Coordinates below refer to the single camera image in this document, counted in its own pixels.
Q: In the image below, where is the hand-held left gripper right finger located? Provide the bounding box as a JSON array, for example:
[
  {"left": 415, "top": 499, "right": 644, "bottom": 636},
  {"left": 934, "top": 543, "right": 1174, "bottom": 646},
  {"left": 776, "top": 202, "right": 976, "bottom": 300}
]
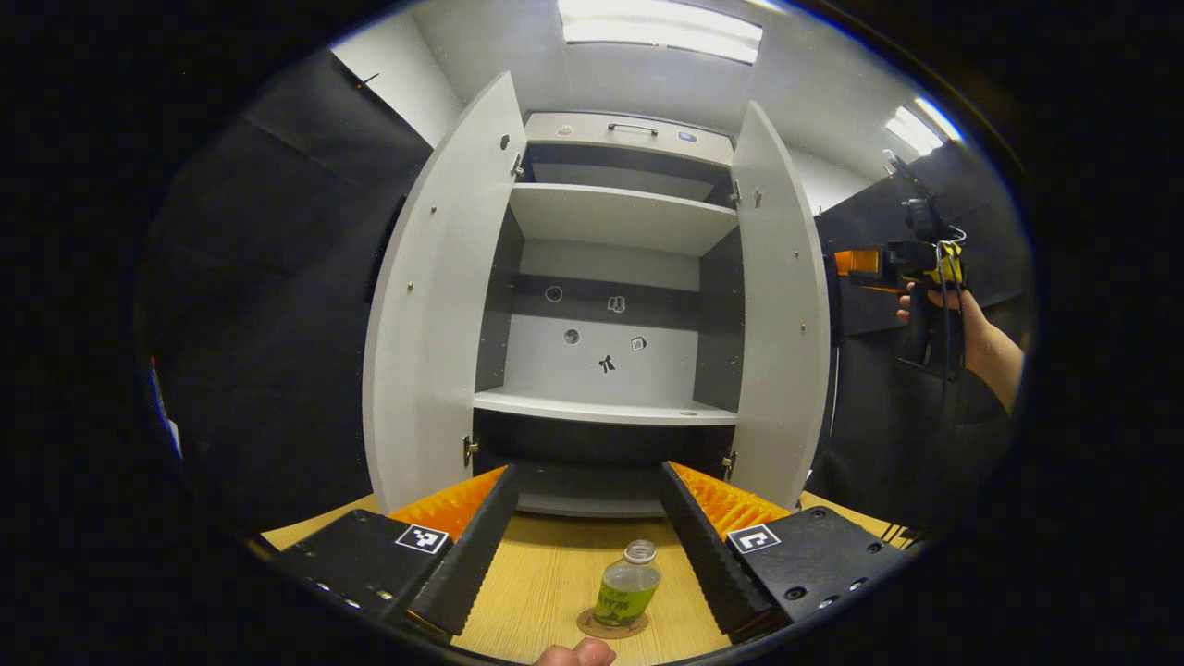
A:
[{"left": 660, "top": 461, "right": 914, "bottom": 647}]

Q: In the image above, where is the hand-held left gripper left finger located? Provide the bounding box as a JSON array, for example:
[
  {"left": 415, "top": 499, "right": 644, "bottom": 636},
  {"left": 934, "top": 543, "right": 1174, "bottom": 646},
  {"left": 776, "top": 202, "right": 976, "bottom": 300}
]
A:
[{"left": 271, "top": 464, "right": 521, "bottom": 637}]

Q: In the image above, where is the green label bottle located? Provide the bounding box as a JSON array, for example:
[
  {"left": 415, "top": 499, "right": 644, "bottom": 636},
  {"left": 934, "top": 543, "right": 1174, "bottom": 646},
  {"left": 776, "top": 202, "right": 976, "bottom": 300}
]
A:
[{"left": 592, "top": 540, "right": 663, "bottom": 630}]

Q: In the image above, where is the grey cabinet door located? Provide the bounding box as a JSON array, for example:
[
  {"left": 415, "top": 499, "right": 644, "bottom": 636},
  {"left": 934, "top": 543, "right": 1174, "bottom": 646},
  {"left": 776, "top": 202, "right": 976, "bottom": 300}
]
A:
[
  {"left": 363, "top": 71, "right": 528, "bottom": 514},
  {"left": 728, "top": 100, "right": 832, "bottom": 512}
]

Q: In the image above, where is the round cork coaster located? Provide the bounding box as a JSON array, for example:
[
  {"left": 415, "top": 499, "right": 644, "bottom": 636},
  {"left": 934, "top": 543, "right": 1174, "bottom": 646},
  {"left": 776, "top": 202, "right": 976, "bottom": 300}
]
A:
[{"left": 576, "top": 606, "right": 650, "bottom": 641}]

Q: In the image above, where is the grey cabinet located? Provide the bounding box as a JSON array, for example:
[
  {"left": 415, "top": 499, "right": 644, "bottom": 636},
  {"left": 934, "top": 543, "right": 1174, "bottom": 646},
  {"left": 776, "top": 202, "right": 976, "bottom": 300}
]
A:
[{"left": 472, "top": 111, "right": 746, "bottom": 519}]

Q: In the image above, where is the grey cabinet drawer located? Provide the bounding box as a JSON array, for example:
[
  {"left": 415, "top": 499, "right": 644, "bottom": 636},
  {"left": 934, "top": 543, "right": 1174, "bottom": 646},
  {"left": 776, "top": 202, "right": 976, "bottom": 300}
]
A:
[{"left": 524, "top": 112, "right": 736, "bottom": 167}]

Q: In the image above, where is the small ceiling light panel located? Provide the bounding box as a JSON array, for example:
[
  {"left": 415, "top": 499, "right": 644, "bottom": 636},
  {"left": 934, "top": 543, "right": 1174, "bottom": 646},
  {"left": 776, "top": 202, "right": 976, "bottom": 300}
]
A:
[{"left": 883, "top": 95, "right": 965, "bottom": 156}]

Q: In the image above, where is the long ceiling light panel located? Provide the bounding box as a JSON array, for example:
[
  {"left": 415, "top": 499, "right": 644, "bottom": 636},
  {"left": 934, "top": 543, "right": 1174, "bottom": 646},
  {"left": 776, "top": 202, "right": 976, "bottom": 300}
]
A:
[{"left": 558, "top": 0, "right": 765, "bottom": 64}]

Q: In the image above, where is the blue white panel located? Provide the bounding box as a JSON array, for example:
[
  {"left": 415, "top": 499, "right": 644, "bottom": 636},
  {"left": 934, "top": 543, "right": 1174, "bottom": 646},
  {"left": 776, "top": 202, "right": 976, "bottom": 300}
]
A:
[{"left": 148, "top": 356, "right": 186, "bottom": 461}]

